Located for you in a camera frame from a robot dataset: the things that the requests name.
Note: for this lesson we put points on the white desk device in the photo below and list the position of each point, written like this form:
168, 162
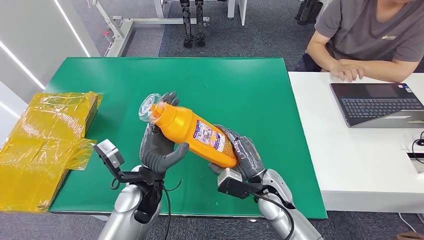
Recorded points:
418, 164

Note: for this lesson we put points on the black chair base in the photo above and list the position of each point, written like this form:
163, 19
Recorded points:
306, 13

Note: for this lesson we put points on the person's right hand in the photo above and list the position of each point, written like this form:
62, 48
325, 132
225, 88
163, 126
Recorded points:
348, 71

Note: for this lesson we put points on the yellow taped cardboard box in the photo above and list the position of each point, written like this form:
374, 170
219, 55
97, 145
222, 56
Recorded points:
36, 145

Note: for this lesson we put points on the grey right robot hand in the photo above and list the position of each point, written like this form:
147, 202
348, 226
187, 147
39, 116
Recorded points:
248, 159

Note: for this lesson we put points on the white table leg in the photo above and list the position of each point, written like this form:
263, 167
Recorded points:
242, 10

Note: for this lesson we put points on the small red clamp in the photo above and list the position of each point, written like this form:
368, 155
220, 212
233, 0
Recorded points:
106, 33

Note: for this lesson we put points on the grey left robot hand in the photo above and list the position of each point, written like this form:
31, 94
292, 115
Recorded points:
157, 155

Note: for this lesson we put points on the brown object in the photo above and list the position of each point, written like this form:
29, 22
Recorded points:
410, 236

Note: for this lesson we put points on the white metal frame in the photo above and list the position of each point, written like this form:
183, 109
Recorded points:
122, 30

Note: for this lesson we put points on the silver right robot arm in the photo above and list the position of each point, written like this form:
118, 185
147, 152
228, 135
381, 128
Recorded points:
281, 212

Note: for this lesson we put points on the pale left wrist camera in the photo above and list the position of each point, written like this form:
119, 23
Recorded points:
109, 154

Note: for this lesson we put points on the person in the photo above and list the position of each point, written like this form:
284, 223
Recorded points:
364, 30

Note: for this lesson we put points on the person's left forearm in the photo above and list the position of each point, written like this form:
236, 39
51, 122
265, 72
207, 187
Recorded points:
387, 69

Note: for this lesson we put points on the orange plastic bottle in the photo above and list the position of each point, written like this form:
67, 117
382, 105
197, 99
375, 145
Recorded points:
185, 129

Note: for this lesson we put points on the person's right forearm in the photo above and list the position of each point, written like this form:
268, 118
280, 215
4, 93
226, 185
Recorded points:
318, 56

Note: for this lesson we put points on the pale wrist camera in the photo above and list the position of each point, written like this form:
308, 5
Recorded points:
109, 154
228, 182

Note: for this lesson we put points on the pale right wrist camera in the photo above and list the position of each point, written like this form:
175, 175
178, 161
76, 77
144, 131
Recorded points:
228, 182

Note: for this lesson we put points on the black robot leg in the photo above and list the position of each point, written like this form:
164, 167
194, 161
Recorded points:
187, 26
199, 26

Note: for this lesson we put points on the dark grey laptop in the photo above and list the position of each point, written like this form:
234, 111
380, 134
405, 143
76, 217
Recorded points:
377, 106

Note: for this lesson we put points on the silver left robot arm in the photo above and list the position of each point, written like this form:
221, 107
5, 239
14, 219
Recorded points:
126, 212

